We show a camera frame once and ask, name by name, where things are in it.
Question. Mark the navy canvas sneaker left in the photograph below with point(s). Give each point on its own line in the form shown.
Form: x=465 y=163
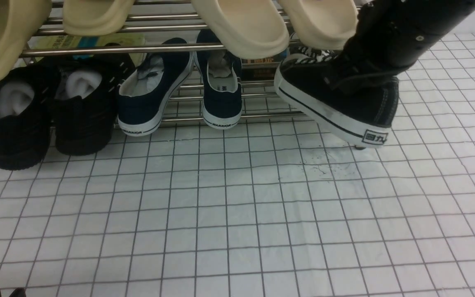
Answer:
x=142 y=97

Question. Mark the black mesh shoe left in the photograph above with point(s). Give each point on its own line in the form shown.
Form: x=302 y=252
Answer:
x=25 y=121

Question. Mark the black canvas sneaker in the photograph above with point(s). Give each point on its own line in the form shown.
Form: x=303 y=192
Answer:
x=363 y=119
x=312 y=52

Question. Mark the dark box with blue print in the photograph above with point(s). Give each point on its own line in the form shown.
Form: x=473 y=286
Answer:
x=262 y=69

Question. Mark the yellow green book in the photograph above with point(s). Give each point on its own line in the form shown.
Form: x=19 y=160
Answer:
x=70 y=41

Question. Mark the navy canvas sneaker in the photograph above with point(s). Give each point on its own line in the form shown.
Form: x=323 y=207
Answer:
x=142 y=97
x=220 y=72

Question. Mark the beige foam slipper far left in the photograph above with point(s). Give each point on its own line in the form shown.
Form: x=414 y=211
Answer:
x=19 y=21

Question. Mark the stainless steel shoe rack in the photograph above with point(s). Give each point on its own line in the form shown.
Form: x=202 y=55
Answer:
x=173 y=45

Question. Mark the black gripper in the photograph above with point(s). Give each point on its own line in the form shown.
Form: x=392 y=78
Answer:
x=356 y=68

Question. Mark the black mesh shoe right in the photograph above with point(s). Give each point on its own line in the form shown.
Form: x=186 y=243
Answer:
x=84 y=107

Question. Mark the black mesh shoe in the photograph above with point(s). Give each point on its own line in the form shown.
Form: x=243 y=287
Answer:
x=84 y=107
x=25 y=121

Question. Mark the beige foam slipper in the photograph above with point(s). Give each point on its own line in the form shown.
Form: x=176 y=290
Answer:
x=322 y=24
x=19 y=21
x=249 y=29
x=95 y=17

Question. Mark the navy canvas sneaker right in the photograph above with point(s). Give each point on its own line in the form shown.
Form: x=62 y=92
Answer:
x=220 y=72

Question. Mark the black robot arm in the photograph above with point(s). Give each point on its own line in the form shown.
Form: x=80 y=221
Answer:
x=390 y=37

